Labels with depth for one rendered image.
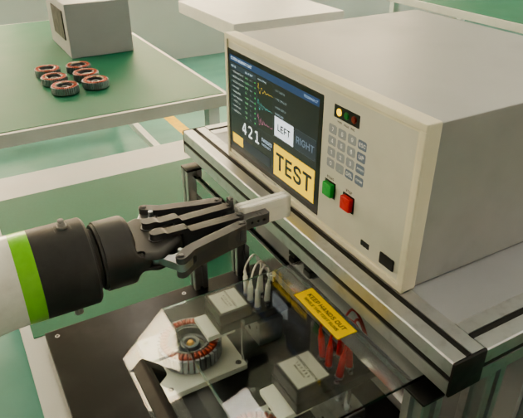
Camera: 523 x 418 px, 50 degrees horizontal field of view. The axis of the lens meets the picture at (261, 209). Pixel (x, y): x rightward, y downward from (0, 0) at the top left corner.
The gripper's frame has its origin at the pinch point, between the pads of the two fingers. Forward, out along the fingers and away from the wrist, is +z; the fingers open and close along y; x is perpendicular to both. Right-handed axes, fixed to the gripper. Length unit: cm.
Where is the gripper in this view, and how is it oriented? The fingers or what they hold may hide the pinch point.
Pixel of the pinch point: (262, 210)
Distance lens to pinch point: 67.2
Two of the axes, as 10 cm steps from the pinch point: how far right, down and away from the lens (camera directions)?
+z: 8.7, -2.5, 4.3
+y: 4.9, 4.4, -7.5
